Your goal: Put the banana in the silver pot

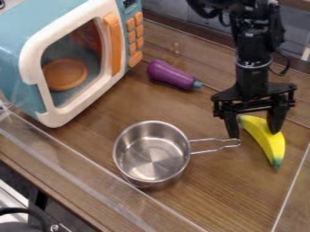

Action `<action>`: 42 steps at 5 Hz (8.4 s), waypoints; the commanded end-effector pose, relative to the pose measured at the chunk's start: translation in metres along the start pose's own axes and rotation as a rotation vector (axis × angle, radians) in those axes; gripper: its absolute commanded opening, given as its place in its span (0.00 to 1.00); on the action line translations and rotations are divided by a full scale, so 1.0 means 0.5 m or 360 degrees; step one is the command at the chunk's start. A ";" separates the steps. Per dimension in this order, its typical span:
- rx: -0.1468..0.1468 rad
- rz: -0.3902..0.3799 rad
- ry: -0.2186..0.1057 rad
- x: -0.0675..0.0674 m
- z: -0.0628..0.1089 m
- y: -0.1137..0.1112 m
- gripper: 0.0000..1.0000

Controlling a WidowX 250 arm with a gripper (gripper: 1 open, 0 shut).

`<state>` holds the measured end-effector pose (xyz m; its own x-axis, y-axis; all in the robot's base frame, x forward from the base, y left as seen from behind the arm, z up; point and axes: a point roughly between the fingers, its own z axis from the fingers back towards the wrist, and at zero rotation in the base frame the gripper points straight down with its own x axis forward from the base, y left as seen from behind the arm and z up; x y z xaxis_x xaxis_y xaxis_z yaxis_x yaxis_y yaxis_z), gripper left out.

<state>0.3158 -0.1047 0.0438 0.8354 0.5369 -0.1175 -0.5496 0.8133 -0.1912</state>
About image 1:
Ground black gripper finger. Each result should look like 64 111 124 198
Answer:
224 111 239 139
265 101 290 134

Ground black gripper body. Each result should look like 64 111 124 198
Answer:
211 58 296 119

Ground blue white toy microwave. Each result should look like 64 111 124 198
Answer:
0 0 144 128

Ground silver metal pot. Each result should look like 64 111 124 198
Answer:
112 121 240 189

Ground black cable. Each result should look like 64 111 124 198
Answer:
0 207 52 232

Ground purple toy eggplant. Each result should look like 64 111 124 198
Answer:
147 60 201 90

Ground clear acrylic front barrier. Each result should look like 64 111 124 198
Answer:
0 102 207 232

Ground orange microwave turntable plate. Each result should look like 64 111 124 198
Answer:
42 58 86 91

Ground clear acrylic right barrier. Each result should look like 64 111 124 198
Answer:
271 147 310 232

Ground clear acrylic barrier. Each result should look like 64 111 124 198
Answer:
0 102 207 232
271 147 310 232

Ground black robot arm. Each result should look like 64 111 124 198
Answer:
187 0 296 139

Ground yellow toy banana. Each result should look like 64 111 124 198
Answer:
239 115 286 169

